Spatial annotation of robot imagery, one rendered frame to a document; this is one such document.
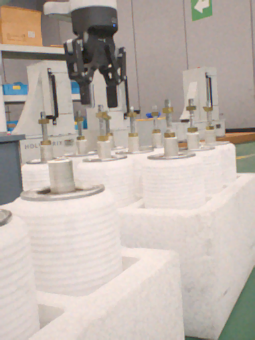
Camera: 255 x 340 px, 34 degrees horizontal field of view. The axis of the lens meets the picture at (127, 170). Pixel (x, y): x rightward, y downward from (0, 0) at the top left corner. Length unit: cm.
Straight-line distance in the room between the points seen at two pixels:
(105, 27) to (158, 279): 43
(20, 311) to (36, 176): 46
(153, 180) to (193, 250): 12
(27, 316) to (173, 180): 37
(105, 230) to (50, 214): 5
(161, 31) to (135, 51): 70
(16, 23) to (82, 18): 551
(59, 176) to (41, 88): 287
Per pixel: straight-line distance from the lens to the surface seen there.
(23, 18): 626
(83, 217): 34
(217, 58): 675
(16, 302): 29
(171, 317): 42
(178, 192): 62
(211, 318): 62
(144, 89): 778
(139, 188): 77
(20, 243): 28
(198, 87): 446
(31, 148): 298
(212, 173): 74
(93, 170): 67
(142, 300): 36
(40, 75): 325
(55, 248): 35
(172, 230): 60
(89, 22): 69
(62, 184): 37
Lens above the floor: 31
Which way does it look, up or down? 7 degrees down
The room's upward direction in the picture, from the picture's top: 5 degrees counter-clockwise
